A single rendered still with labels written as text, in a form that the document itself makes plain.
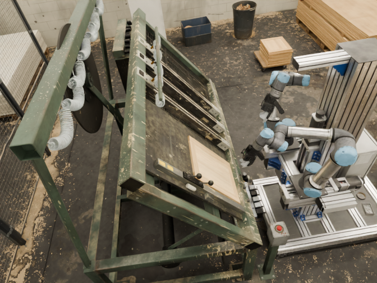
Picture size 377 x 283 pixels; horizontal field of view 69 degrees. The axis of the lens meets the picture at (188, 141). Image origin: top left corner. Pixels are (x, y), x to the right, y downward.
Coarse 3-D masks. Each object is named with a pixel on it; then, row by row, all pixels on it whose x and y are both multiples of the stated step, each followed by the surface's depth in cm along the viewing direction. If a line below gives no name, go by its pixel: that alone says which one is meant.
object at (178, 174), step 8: (160, 160) 173; (160, 168) 172; (168, 168) 174; (176, 168) 181; (176, 176) 180; (192, 184) 188; (208, 192) 197; (216, 192) 205; (224, 200) 207; (232, 200) 217; (232, 208) 217; (240, 208) 220
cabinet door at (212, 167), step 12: (192, 144) 224; (192, 156) 212; (204, 156) 229; (216, 156) 246; (192, 168) 205; (204, 168) 217; (216, 168) 233; (228, 168) 252; (204, 180) 205; (216, 180) 221; (228, 180) 238; (228, 192) 225
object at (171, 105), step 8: (144, 72) 209; (152, 80) 209; (152, 88) 212; (152, 96) 217; (168, 104) 225; (176, 104) 230; (176, 112) 231; (184, 112) 233; (184, 120) 239; (192, 120) 240; (200, 128) 247; (208, 128) 254; (216, 136) 258; (216, 144) 265; (224, 144) 266
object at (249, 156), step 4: (244, 148) 190; (248, 148) 186; (252, 148) 184; (244, 152) 191; (248, 152) 188; (252, 152) 187; (244, 156) 189; (248, 156) 186; (252, 156) 188; (244, 160) 189; (248, 160) 190; (252, 160) 190
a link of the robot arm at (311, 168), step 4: (308, 164) 206; (312, 164) 206; (316, 164) 205; (308, 168) 203; (312, 168) 202; (316, 168) 202; (304, 172) 210; (308, 172) 203; (312, 172) 200; (304, 176) 207
